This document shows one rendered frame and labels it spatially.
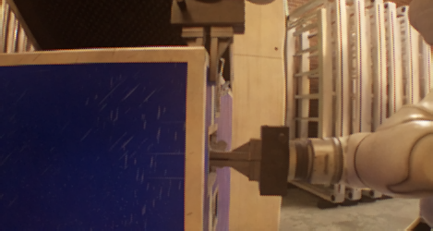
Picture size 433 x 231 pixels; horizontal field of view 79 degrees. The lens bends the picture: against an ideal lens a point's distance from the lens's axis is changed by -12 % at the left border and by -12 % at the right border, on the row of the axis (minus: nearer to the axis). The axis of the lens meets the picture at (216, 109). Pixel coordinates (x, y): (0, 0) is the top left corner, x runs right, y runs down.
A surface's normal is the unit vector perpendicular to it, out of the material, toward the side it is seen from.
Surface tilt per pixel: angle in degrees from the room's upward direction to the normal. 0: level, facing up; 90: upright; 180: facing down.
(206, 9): 80
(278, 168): 90
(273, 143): 90
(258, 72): 90
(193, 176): 90
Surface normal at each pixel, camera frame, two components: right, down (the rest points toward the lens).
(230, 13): -0.08, -0.18
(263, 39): 0.26, 0.00
